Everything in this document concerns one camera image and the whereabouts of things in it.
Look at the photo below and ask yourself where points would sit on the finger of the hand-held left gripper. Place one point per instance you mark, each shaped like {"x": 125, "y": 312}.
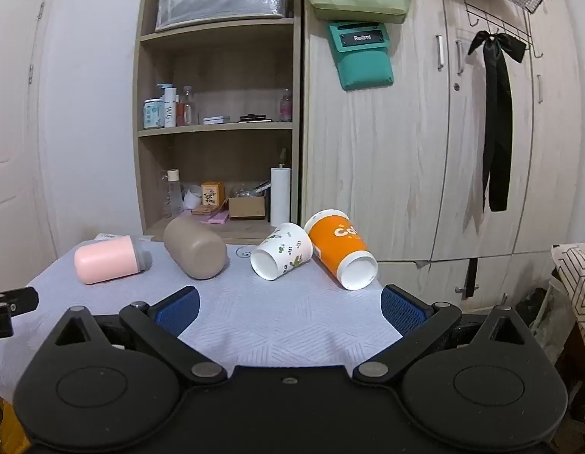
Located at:
{"x": 18, "y": 300}

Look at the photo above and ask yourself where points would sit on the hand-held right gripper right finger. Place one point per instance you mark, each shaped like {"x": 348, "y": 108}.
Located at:
{"x": 403, "y": 311}

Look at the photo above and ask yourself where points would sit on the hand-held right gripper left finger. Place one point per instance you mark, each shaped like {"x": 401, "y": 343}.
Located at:
{"x": 179, "y": 311}

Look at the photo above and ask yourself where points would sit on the taupe cup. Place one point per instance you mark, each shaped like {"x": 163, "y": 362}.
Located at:
{"x": 195, "y": 246}

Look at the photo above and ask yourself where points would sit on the pink cup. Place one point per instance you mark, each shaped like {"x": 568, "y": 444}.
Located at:
{"x": 103, "y": 260}

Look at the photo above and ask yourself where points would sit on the orange paper cup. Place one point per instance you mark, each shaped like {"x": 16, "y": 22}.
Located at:
{"x": 335, "y": 241}

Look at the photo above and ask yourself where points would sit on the white leaf print paper cup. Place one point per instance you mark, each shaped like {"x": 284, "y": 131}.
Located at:
{"x": 283, "y": 250}

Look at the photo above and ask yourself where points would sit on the pink flat pack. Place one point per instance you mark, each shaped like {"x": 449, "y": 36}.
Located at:
{"x": 216, "y": 218}

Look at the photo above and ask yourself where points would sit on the white flat box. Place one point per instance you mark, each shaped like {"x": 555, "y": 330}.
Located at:
{"x": 105, "y": 236}

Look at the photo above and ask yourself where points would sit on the white small container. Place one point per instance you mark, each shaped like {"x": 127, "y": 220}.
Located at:
{"x": 192, "y": 197}

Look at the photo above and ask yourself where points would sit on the clear bottle with beige cap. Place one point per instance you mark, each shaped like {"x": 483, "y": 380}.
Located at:
{"x": 173, "y": 196}

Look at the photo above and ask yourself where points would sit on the yellow small box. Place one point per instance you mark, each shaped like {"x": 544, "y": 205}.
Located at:
{"x": 213, "y": 195}

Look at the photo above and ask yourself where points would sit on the cardboard box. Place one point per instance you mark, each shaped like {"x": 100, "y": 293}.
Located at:
{"x": 247, "y": 208}

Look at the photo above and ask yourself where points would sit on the white paper towel roll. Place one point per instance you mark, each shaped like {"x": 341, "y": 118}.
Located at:
{"x": 280, "y": 196}

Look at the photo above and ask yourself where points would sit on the light wooden wardrobe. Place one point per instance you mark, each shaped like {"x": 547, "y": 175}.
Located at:
{"x": 406, "y": 151}

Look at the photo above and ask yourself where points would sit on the white door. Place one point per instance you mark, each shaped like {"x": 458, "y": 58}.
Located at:
{"x": 13, "y": 127}

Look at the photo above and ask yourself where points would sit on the patterned cushion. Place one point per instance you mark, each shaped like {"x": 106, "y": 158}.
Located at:
{"x": 576, "y": 279}

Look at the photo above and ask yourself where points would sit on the flat silver tin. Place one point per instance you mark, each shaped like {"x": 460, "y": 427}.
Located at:
{"x": 216, "y": 119}

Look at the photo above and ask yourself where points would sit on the teal label jar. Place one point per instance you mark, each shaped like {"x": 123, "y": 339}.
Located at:
{"x": 153, "y": 116}

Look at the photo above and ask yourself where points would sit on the orange slim bottle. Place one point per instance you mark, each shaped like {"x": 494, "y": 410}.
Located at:
{"x": 179, "y": 112}

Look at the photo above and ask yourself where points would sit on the white pump bottle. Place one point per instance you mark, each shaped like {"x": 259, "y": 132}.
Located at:
{"x": 169, "y": 111}

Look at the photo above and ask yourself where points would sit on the clear bottle with white cap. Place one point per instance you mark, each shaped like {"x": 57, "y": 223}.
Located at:
{"x": 188, "y": 108}

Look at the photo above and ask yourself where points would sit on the flat black case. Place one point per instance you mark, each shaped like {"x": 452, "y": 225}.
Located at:
{"x": 254, "y": 117}

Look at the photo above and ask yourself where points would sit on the black ribbon bow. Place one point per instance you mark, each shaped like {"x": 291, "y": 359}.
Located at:
{"x": 498, "y": 118}

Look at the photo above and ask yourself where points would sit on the pink small bottle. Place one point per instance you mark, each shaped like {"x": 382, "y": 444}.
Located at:
{"x": 286, "y": 108}

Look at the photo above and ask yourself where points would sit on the wooden shelf unit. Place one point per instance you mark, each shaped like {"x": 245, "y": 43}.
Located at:
{"x": 217, "y": 75}

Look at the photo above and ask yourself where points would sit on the teal pouch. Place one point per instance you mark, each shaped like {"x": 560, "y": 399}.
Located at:
{"x": 363, "y": 64}

